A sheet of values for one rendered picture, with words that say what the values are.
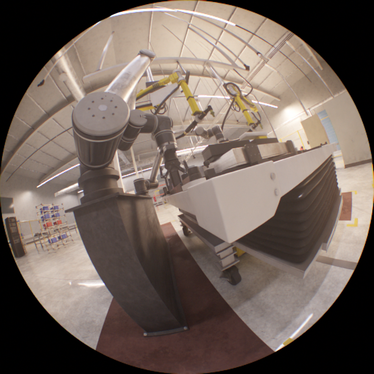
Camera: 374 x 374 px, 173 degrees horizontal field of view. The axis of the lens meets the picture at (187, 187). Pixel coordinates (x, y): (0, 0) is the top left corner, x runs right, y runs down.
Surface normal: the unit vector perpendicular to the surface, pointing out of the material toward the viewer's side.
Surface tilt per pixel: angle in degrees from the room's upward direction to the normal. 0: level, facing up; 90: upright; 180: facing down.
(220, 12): 176
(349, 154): 90
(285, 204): 35
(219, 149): 90
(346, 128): 90
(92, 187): 90
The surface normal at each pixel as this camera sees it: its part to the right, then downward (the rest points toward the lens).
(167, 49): 0.22, 0.97
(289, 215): -0.81, -0.57
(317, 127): -0.93, 0.28
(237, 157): 0.22, -0.10
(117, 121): 0.71, -0.15
